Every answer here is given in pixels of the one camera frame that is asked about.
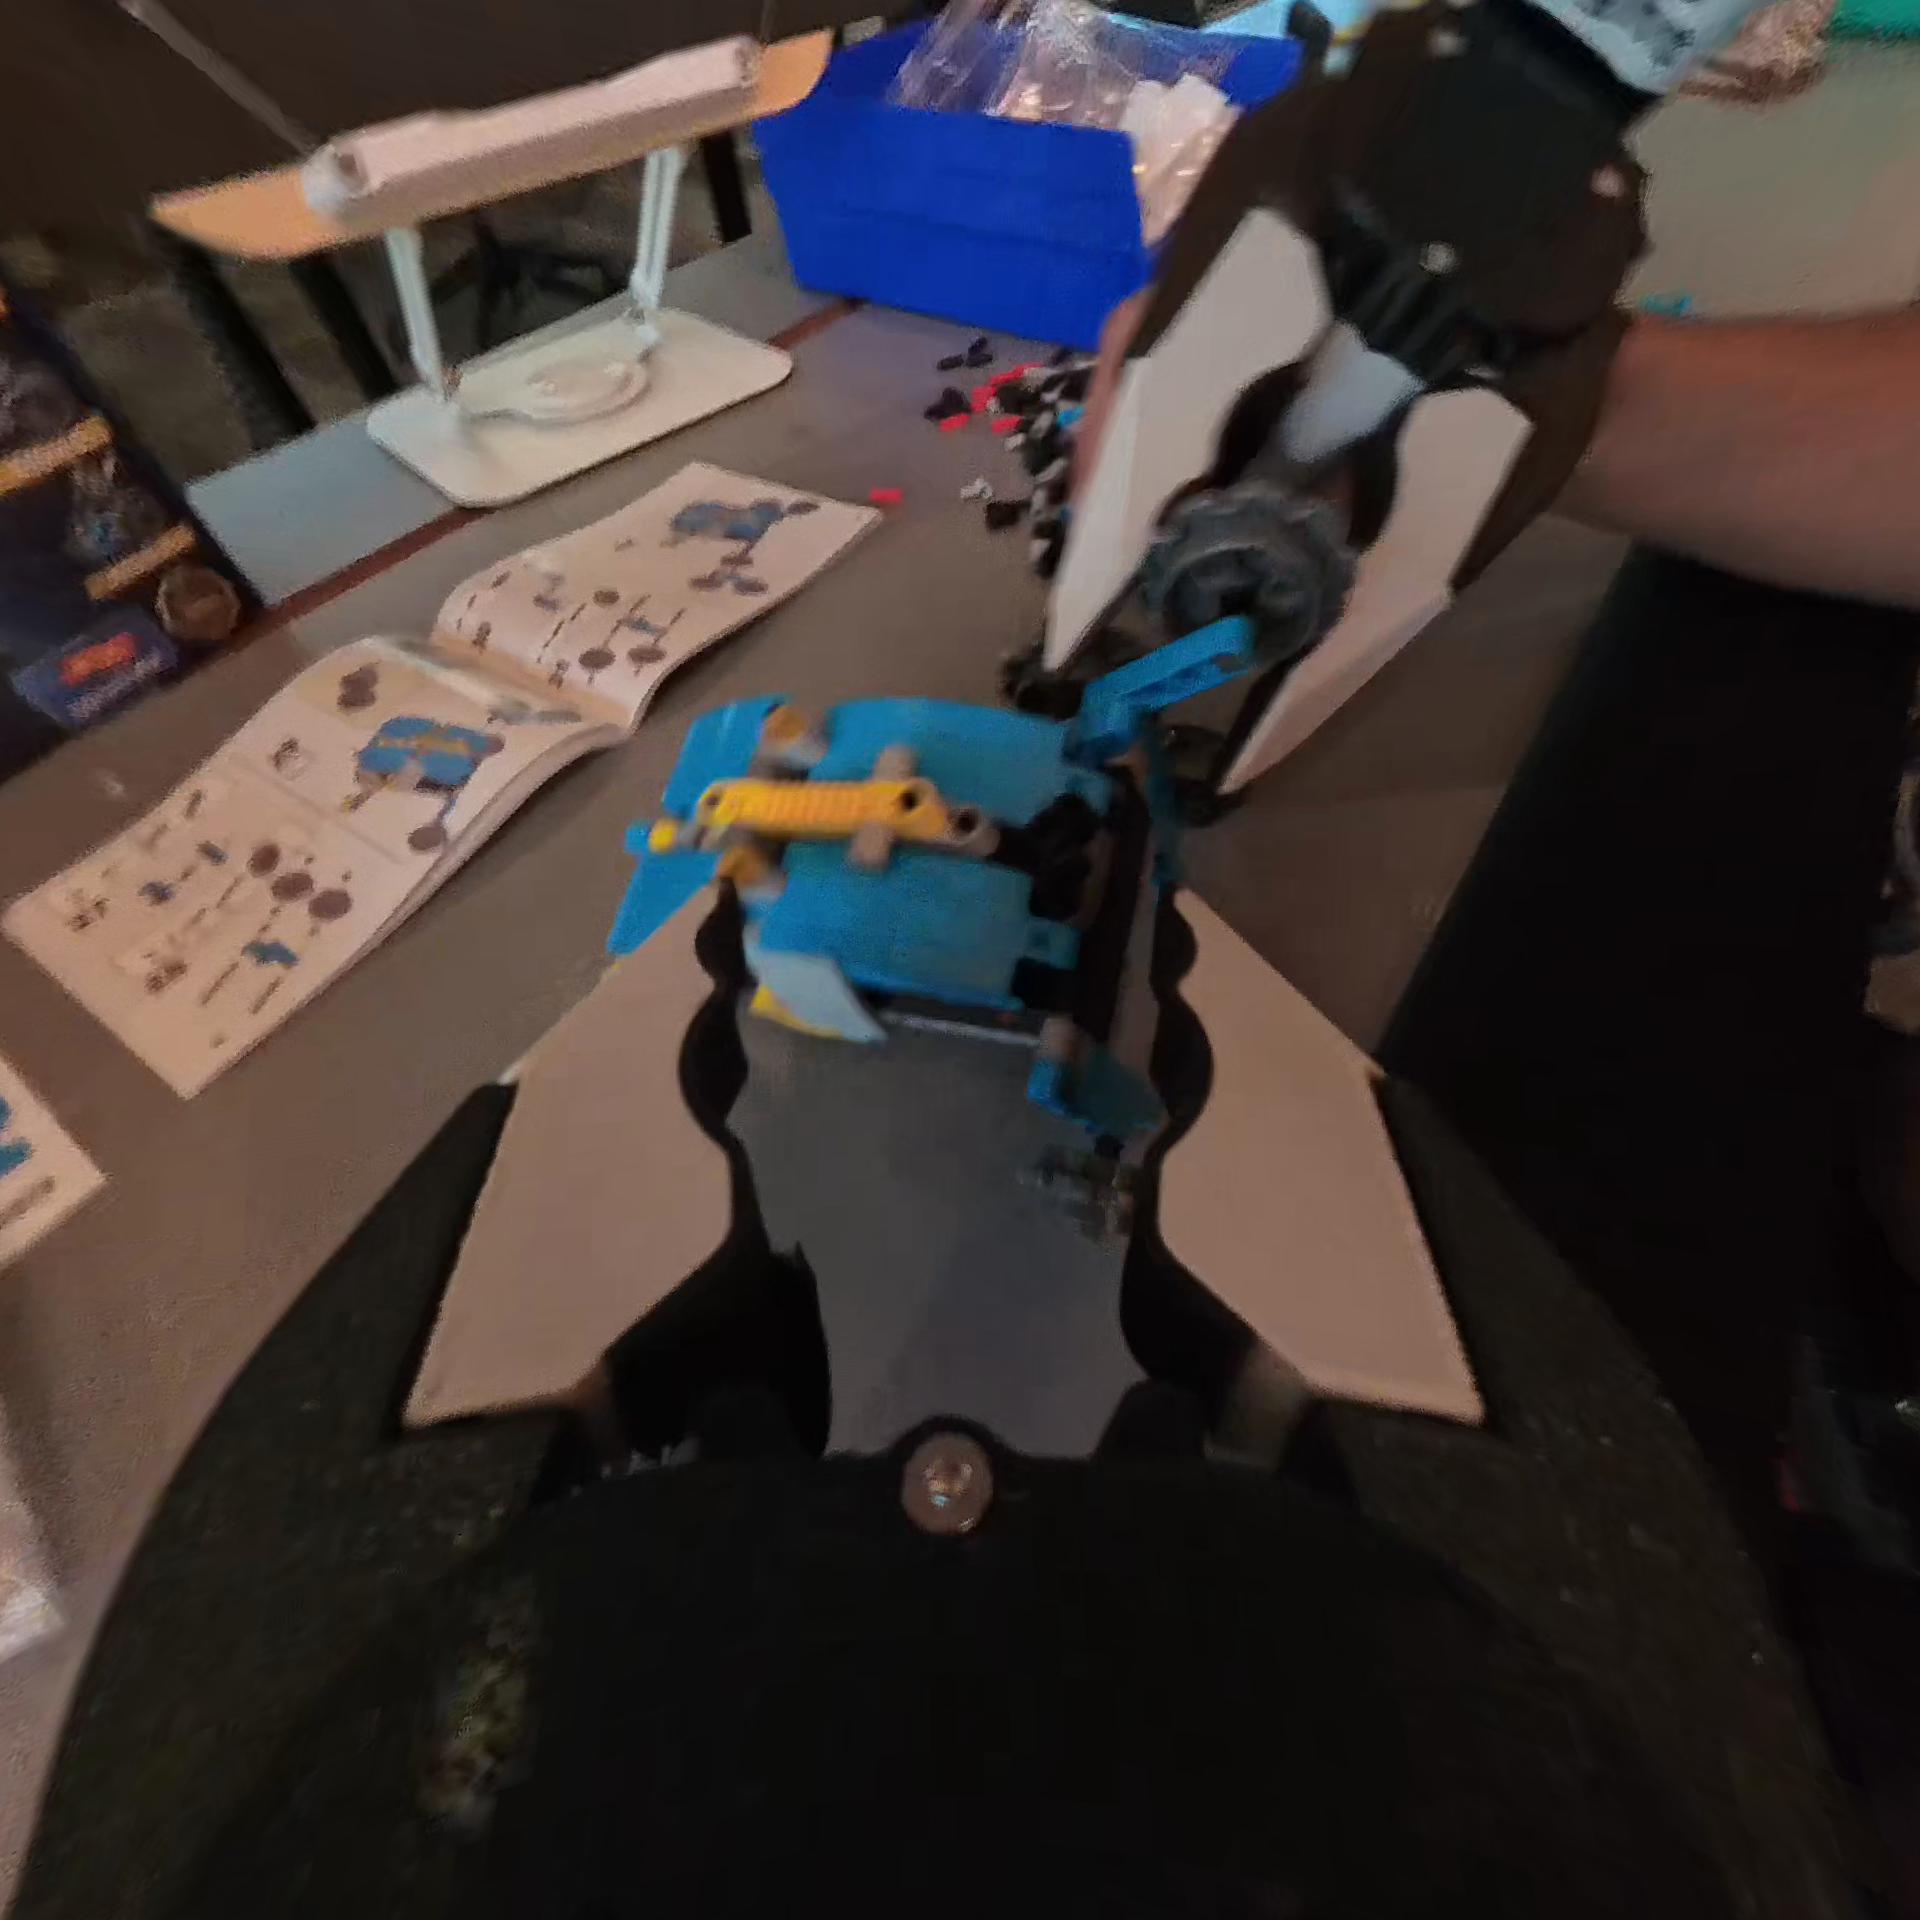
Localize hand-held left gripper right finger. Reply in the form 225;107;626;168
1117;885;1488;1426

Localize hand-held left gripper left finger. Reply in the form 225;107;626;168
402;885;829;1434

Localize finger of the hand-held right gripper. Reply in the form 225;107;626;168
1217;392;1536;797
1042;208;1335;674

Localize blue brick-built toy model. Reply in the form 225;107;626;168
603;693;1173;1052

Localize person's right forearm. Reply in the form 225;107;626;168
1558;306;1920;602

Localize white desk lamp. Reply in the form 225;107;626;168
299;29;797;512

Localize pile of small building pieces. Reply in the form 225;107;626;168
861;337;1113;579

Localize blue plastic bin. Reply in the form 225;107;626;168
750;16;1306;354

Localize clear plastic bags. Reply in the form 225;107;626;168
883;0;1278;249

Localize open instruction booklet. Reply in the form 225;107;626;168
0;457;886;1105

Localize blue sticker sheet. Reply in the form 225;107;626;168
0;1056;110;1278

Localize large bubble wrap bag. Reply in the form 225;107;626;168
0;1441;61;1666

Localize blue toy robot kit box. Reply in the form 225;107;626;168
0;276;265;782

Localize wooden side table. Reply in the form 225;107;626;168
151;29;834;256

